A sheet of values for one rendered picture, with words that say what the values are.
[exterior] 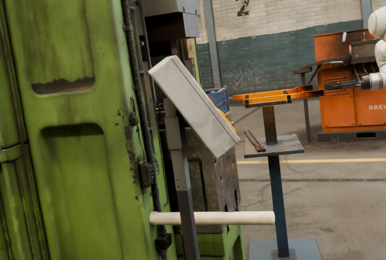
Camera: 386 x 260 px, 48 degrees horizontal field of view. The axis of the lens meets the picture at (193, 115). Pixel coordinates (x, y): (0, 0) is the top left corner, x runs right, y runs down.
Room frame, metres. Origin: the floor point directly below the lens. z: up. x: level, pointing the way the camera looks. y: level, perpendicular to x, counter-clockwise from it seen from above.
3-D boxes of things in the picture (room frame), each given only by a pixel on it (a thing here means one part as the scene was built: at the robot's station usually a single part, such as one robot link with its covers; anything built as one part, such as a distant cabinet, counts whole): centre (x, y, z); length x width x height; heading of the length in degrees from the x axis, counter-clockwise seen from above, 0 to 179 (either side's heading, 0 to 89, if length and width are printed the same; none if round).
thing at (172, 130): (1.27, 0.03, 1.00); 0.13 x 0.11 x 0.14; 161
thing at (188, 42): (2.15, -0.02, 1.27); 0.09 x 0.02 x 0.17; 161
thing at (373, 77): (2.33, -1.00, 0.93); 0.09 x 0.06 x 0.09; 170
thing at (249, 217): (1.46, -0.02, 0.62); 0.44 x 0.05 x 0.05; 71
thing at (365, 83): (2.34, -0.93, 0.93); 0.09 x 0.08 x 0.07; 80
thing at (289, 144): (2.31, -0.41, 0.66); 0.40 x 0.30 x 0.02; 171
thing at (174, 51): (1.92, 0.18, 1.24); 0.30 x 0.07 x 0.06; 71
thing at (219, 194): (1.94, 0.15, 0.69); 0.56 x 0.38 x 0.45; 71
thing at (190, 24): (1.88, 0.15, 1.32); 0.42 x 0.20 x 0.10; 71
